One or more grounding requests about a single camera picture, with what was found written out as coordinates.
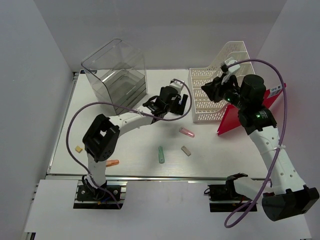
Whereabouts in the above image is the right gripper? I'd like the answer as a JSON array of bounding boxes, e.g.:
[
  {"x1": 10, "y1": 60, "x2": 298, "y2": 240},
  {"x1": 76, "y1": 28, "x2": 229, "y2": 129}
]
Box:
[{"x1": 201, "y1": 73, "x2": 248, "y2": 110}]

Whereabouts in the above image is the clear acrylic drawer organizer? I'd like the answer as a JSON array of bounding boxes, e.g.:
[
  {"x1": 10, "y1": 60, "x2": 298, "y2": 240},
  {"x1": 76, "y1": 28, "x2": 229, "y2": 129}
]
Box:
[{"x1": 81, "y1": 38, "x2": 148, "y2": 116}]

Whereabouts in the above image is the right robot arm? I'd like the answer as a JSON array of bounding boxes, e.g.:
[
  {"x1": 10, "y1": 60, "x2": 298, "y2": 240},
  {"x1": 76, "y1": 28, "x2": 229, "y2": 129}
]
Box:
[{"x1": 201, "y1": 74, "x2": 320, "y2": 222}]

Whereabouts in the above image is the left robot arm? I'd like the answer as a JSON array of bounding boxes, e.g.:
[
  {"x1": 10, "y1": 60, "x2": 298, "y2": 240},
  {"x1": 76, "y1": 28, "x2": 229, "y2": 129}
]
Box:
[{"x1": 82, "y1": 81, "x2": 188, "y2": 200}]

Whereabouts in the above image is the cream plastic file rack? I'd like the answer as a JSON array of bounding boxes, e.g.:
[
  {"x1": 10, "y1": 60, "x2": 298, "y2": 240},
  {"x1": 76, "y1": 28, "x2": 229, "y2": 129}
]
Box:
[{"x1": 187, "y1": 40, "x2": 261, "y2": 125}]

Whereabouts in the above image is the pink highlighter pen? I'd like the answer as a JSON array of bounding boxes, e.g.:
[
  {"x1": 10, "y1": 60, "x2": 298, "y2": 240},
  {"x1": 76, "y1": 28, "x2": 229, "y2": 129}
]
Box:
[{"x1": 179, "y1": 127, "x2": 195, "y2": 138}]

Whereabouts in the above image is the red plastic folder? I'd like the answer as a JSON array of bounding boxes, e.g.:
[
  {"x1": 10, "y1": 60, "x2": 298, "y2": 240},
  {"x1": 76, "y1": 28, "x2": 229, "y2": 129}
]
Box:
[{"x1": 217, "y1": 85, "x2": 283, "y2": 136}]

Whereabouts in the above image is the beige eraser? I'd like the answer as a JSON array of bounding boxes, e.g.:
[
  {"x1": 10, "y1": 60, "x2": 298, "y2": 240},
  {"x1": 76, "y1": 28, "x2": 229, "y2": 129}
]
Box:
[{"x1": 181, "y1": 145, "x2": 191, "y2": 157}]

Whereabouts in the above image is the green highlighter pen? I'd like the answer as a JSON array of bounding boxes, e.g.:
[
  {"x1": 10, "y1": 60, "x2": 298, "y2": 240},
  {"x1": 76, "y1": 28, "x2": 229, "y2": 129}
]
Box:
[{"x1": 158, "y1": 146, "x2": 165, "y2": 164}]

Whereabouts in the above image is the orange highlighter pen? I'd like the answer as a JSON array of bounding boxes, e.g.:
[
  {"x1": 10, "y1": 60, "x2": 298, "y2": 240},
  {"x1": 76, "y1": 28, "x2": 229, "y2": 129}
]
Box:
[{"x1": 106, "y1": 159, "x2": 120, "y2": 167}]

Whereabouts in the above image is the yellow small eraser block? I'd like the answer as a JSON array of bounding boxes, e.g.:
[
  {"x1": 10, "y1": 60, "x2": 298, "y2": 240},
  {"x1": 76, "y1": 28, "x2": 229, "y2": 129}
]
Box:
[{"x1": 75, "y1": 146, "x2": 83, "y2": 153}]

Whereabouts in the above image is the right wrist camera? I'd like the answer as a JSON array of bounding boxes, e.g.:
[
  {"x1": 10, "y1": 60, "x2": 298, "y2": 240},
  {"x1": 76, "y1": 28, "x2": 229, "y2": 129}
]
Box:
[{"x1": 220, "y1": 57, "x2": 241, "y2": 83}]

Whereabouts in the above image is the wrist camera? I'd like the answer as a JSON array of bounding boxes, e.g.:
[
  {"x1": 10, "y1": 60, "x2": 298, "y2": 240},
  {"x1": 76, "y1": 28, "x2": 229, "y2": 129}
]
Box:
[
  {"x1": 220, "y1": 57, "x2": 241, "y2": 83},
  {"x1": 169, "y1": 79, "x2": 185, "y2": 95}
]

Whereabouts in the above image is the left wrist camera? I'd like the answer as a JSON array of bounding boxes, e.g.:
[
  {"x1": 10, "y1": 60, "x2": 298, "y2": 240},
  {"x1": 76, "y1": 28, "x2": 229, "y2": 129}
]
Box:
[{"x1": 169, "y1": 79, "x2": 185, "y2": 95}]

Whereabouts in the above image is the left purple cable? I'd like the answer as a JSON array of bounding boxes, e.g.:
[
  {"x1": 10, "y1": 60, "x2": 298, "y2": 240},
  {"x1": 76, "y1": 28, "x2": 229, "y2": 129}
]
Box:
[{"x1": 66, "y1": 78, "x2": 193, "y2": 210}]

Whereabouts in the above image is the purple cable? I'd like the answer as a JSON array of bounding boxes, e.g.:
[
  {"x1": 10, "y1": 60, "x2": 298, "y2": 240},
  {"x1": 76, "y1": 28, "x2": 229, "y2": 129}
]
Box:
[
  {"x1": 66, "y1": 78, "x2": 193, "y2": 210},
  {"x1": 224, "y1": 58, "x2": 287, "y2": 228}
]

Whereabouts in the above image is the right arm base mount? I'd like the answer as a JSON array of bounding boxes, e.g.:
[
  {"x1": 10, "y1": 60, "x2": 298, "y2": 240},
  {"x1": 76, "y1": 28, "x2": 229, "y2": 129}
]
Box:
[{"x1": 203, "y1": 173, "x2": 260, "y2": 213}]

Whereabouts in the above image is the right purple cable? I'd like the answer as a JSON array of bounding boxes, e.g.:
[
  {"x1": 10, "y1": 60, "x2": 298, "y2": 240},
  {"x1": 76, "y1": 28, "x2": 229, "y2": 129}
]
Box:
[{"x1": 224, "y1": 58, "x2": 287, "y2": 228}]

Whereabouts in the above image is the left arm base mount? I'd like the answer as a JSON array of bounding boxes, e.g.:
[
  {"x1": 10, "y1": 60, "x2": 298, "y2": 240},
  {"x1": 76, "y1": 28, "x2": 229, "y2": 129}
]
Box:
[{"x1": 73, "y1": 176, "x2": 126, "y2": 210}]

